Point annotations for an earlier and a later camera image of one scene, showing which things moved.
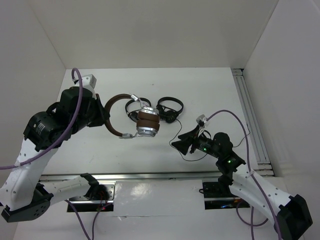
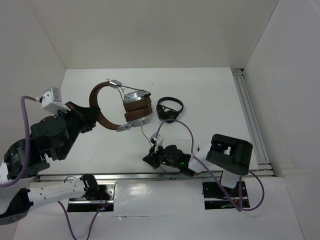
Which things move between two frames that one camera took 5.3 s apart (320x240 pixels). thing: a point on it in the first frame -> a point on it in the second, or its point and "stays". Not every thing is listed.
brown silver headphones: [148, 119] -> [137, 104]
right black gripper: [182, 145] -> [152, 157]
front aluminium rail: [133, 176] stays
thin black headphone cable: [180, 131] -> [150, 144]
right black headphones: [168, 115] stays
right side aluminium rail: [255, 132] stays
